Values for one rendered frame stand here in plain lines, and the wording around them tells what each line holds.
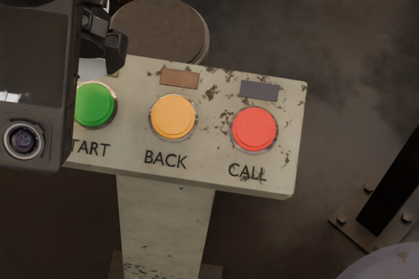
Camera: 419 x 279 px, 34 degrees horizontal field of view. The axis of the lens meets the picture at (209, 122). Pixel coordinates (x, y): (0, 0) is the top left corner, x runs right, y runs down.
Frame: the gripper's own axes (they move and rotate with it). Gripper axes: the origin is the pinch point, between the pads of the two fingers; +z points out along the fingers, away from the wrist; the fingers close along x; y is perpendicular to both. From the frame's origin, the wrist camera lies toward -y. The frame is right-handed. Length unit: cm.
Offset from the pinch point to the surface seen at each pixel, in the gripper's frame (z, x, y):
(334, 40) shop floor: 88, -35, 37
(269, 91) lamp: 10.2, -15.7, 3.4
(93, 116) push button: 9.2, -0.2, -1.3
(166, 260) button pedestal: 35.8, -7.5, -13.2
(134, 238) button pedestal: 30.2, -3.7, -11.1
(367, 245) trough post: 72, -41, -6
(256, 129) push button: 9.3, -14.9, -0.5
